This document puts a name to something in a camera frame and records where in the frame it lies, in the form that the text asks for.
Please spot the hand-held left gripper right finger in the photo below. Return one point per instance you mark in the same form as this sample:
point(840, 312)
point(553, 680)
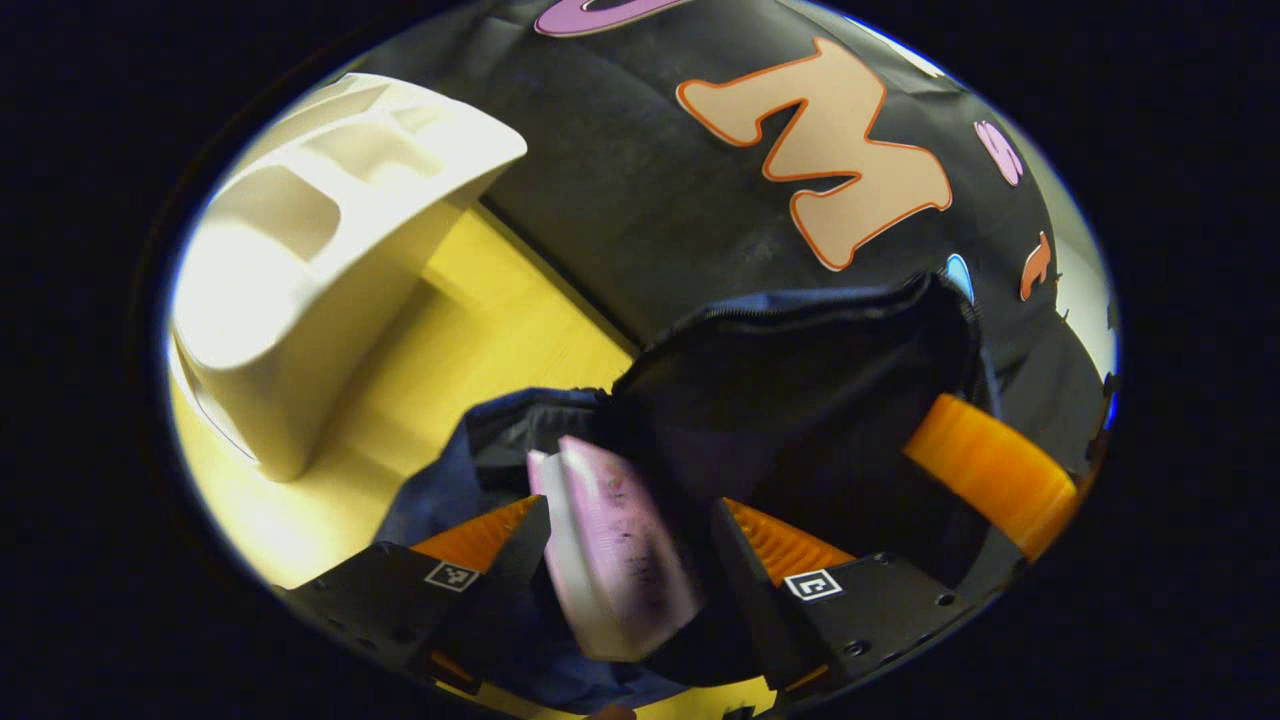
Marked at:
point(750, 600)

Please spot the white plastic bookshelf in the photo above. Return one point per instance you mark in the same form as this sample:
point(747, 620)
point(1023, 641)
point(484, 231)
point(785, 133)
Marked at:
point(300, 330)

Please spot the black backdrop cloth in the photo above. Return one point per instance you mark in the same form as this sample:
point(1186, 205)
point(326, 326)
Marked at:
point(650, 180)

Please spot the blue schoolbag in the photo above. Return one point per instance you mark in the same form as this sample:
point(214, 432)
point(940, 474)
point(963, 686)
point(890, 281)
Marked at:
point(800, 400)

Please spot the pink book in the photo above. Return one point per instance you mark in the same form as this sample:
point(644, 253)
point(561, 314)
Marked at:
point(620, 560)

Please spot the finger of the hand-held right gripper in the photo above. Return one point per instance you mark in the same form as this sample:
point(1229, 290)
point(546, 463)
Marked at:
point(990, 470)

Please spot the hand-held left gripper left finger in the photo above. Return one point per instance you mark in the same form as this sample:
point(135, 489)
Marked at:
point(505, 590)

